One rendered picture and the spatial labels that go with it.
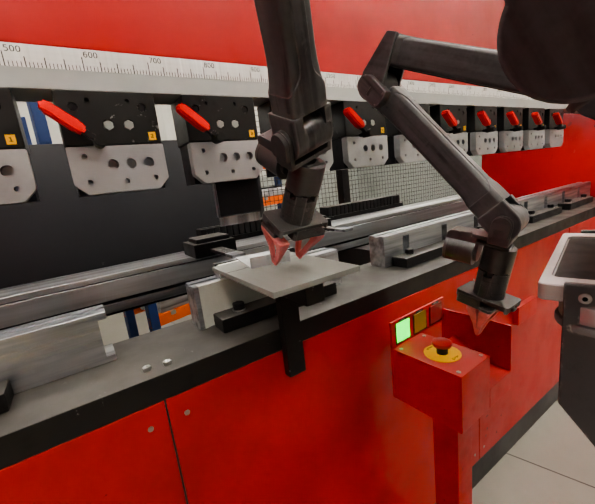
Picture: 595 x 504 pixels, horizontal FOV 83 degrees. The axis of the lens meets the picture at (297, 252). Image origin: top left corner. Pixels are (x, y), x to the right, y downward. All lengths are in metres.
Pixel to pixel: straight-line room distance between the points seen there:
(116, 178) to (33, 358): 0.33
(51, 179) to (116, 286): 0.40
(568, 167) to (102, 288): 2.44
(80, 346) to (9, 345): 0.10
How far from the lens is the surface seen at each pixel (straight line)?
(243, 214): 0.78
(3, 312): 0.98
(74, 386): 0.69
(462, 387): 0.73
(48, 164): 1.22
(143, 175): 0.68
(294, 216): 0.56
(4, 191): 0.67
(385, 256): 1.04
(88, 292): 0.97
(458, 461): 0.95
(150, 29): 0.75
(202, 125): 0.68
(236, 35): 0.81
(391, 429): 1.07
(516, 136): 1.65
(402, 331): 0.80
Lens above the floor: 1.16
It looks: 12 degrees down
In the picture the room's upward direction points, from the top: 7 degrees counter-clockwise
